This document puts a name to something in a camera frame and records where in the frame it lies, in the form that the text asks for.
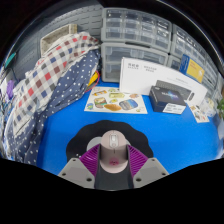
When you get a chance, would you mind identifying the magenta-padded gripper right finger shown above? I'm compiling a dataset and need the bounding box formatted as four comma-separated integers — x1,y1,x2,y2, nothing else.
126,143,170,189

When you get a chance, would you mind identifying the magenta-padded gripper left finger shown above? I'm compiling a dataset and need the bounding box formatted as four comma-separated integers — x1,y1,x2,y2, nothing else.
57,143,102,190

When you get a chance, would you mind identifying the beige computer mouse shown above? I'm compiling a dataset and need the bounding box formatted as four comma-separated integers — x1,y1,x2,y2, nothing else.
99,129,129,174

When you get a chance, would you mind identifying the black scalloped mouse pad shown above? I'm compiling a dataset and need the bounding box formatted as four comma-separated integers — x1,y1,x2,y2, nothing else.
65,119,154,161

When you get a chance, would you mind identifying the colourful sticker sheet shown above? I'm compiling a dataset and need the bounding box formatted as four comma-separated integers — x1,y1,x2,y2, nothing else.
84,86,148,115
188,104,211,124

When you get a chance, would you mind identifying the small black box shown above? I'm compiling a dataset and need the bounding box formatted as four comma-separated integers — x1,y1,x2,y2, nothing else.
148,85,187,115

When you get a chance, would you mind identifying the navy polka dot cloth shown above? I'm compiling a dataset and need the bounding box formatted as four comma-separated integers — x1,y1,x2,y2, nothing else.
6,49,101,166

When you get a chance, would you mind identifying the long white keyboard box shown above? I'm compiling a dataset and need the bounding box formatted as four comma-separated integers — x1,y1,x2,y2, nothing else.
119,57,208,107

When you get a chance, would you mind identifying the white and blue tissue box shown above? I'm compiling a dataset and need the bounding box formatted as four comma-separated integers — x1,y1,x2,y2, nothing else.
203,97,219,118

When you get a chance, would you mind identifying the red blue checkered cloth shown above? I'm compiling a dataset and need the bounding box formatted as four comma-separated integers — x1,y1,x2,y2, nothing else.
4,31,101,141

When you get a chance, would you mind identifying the beige woven basket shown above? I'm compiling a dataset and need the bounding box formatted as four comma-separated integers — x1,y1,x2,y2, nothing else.
40,23,78,54

